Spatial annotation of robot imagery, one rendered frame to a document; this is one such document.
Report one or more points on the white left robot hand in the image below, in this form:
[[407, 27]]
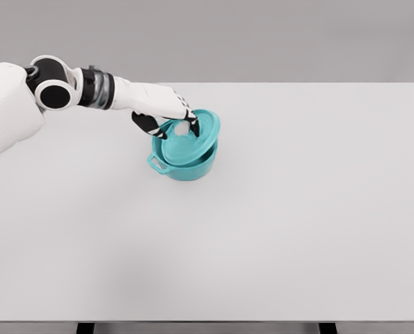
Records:
[[161, 101]]

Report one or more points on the teal pot lid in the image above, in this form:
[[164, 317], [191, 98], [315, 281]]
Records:
[[189, 148]]

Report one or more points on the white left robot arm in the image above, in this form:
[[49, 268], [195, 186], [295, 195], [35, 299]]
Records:
[[5, 104]]

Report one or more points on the teal pot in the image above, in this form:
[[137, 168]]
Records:
[[189, 170]]

